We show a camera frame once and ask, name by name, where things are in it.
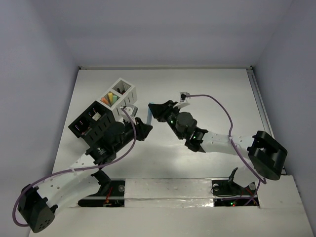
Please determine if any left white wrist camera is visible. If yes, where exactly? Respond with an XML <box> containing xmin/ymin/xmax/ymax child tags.
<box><xmin>120</xmin><ymin>104</ymin><xmax>138</xmax><ymax>123</ymax></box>

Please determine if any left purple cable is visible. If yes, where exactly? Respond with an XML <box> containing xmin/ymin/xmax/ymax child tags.
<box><xmin>12</xmin><ymin>108</ymin><xmax>138</xmax><ymax>227</ymax></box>

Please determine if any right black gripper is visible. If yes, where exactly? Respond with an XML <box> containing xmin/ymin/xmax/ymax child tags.
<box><xmin>148</xmin><ymin>101</ymin><xmax>184</xmax><ymax>140</ymax></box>

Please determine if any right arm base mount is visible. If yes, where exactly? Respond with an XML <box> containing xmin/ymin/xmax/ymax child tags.
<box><xmin>210</xmin><ymin>168</ymin><xmax>259</xmax><ymax>207</ymax></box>

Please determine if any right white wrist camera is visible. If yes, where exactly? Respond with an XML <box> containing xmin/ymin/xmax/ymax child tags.
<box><xmin>173</xmin><ymin>92</ymin><xmax>190</xmax><ymax>109</ymax></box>

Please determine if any aluminium side rail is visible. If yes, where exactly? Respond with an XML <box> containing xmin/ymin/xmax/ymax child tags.
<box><xmin>246</xmin><ymin>69</ymin><xmax>288</xmax><ymax>181</ymax></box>

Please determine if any black marker in organizer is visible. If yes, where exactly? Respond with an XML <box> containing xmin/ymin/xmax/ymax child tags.
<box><xmin>117</xmin><ymin>88</ymin><xmax>125</xmax><ymax>95</ymax></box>

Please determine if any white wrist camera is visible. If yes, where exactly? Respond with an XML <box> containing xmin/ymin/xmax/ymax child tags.
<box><xmin>173</xmin><ymin>92</ymin><xmax>190</xmax><ymax>109</ymax></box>
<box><xmin>120</xmin><ymin>104</ymin><xmax>138</xmax><ymax>123</ymax></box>

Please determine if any blue highlighter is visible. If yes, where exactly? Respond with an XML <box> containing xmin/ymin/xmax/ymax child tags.
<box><xmin>146</xmin><ymin>106</ymin><xmax>153</xmax><ymax>125</ymax></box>

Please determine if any grey orange-tipped highlighter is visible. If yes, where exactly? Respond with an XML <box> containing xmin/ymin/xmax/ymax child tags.
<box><xmin>100</xmin><ymin>97</ymin><xmax>109</xmax><ymax>104</ymax></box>

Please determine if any yellow highlighter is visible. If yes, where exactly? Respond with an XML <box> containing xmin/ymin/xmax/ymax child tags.
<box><xmin>107</xmin><ymin>92</ymin><xmax>113</xmax><ymax>104</ymax></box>

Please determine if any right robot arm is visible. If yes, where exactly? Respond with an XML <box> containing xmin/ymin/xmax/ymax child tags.
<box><xmin>148</xmin><ymin>100</ymin><xmax>288</xmax><ymax>194</ymax></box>

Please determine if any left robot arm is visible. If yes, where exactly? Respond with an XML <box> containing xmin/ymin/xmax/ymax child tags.
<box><xmin>11</xmin><ymin>116</ymin><xmax>153</xmax><ymax>233</ymax></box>

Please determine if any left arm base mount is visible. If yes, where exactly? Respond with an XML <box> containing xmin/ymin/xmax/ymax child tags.
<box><xmin>78</xmin><ymin>179</ymin><xmax>125</xmax><ymax>207</ymax></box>

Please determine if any white slotted organizer box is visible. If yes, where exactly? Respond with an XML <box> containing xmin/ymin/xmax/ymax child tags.
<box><xmin>97</xmin><ymin>78</ymin><xmax>137</xmax><ymax>121</ymax></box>

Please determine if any black slotted organizer box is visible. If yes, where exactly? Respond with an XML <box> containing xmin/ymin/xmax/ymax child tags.
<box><xmin>68</xmin><ymin>101</ymin><xmax>116</xmax><ymax>147</ymax></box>

